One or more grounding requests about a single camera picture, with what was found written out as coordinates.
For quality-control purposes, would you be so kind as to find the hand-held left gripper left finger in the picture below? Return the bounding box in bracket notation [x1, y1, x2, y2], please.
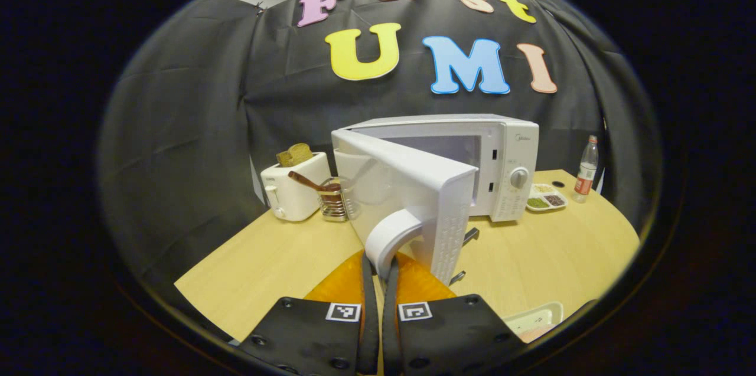
[236, 249, 379, 376]

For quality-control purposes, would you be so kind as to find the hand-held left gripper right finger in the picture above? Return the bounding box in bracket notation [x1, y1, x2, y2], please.
[381, 252, 526, 376]

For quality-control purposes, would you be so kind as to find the white microwave oven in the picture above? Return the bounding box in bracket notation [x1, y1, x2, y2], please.
[331, 114, 540, 285]

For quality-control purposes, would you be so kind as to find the white toaster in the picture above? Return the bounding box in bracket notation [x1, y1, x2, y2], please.
[260, 152, 333, 223]

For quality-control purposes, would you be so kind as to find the pale speckled tray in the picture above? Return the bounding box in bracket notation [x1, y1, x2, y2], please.
[502, 301, 565, 344]

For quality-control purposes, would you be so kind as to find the brown wooden spoon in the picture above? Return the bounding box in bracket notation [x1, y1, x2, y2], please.
[288, 171, 342, 194]

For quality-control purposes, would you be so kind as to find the brown bread slice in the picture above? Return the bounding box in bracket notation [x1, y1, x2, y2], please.
[276, 143, 314, 168]

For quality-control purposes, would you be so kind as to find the white divided dish with beans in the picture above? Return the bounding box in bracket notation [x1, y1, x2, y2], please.
[525, 183, 569, 212]

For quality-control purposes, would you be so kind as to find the clear bottle with red label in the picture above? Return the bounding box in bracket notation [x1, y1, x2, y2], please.
[572, 135, 599, 204]

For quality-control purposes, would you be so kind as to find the black backdrop cloth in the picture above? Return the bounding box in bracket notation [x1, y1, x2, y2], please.
[97, 0, 662, 300]

